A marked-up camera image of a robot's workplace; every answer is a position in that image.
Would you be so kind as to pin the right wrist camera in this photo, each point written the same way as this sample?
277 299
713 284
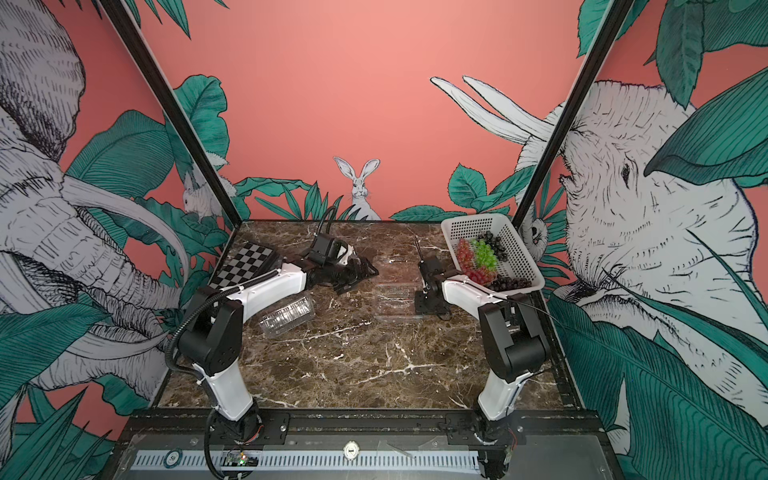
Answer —
429 268

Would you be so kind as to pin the black white checkerboard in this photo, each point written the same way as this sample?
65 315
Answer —
250 261

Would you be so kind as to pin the black frame post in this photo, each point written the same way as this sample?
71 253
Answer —
611 24
128 31

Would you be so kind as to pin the red grape bunch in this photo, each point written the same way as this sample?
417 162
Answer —
482 275
465 255

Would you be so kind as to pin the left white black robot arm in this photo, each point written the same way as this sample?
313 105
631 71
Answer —
207 345

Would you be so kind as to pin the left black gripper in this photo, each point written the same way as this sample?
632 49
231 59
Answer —
356 275

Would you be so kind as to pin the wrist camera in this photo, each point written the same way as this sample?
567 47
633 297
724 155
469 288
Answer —
429 268
326 249

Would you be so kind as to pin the left black frame post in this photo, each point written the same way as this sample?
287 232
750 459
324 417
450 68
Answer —
128 31

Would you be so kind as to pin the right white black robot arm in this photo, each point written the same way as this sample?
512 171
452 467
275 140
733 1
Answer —
513 340

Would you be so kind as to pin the white plastic perforated basket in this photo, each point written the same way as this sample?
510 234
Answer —
519 264

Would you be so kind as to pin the dark purple grape bunch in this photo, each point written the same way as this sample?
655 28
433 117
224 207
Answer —
506 283
495 244

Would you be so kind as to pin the clear plastic clamshell container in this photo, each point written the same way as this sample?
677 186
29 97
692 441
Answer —
394 302

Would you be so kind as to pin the right black frame post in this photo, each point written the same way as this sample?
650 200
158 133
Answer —
611 24

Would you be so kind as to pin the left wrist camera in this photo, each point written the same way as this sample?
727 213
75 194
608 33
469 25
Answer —
326 249

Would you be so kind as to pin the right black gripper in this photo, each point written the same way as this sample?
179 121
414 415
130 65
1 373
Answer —
421 306

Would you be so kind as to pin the green grape bunch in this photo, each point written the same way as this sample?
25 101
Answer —
484 257

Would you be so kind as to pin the white slotted cable duct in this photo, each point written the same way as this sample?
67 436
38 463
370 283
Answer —
307 460

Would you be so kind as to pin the black front mounting rail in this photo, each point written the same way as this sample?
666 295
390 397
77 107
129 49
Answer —
272 426

